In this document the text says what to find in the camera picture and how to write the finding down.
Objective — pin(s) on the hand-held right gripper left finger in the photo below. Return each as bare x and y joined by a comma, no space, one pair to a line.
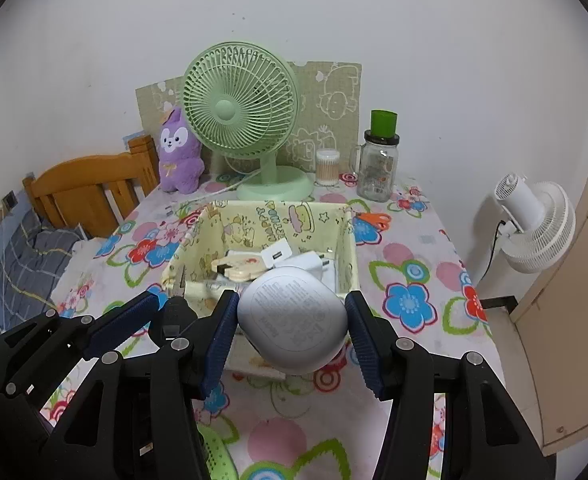
219,345

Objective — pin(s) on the glass jar with green lid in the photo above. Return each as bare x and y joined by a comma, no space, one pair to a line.
376,170

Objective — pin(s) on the cotton swab container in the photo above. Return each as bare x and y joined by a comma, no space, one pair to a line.
327,167

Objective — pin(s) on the yellow fabric storage basket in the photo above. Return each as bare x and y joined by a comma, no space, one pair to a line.
254,222

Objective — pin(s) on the white charger block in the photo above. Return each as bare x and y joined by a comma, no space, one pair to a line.
276,254

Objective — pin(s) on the wooden bed headboard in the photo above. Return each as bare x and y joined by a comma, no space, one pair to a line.
84,180

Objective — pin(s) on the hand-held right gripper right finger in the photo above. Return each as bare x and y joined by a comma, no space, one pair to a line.
366,345

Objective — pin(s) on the green desk fan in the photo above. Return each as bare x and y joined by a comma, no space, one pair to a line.
224,110

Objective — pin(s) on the white plug adapter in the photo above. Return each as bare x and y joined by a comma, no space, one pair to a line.
304,262

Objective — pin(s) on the white round device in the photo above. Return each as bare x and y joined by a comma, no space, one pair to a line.
294,315

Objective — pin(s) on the grey plaid pillow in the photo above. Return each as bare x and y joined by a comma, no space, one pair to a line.
29,265

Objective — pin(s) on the white standing fan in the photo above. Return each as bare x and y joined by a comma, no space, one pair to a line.
539,225

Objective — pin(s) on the green perforated plastic item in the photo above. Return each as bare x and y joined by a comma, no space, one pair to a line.
216,455

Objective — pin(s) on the floral tablecloth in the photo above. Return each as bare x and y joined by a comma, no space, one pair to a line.
414,270

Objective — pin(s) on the purple plush toy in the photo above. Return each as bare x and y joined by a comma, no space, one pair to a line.
179,160

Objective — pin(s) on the beige printed wall sheet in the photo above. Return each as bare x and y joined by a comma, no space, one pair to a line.
324,110

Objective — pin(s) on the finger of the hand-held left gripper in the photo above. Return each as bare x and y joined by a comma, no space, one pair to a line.
124,322
174,315

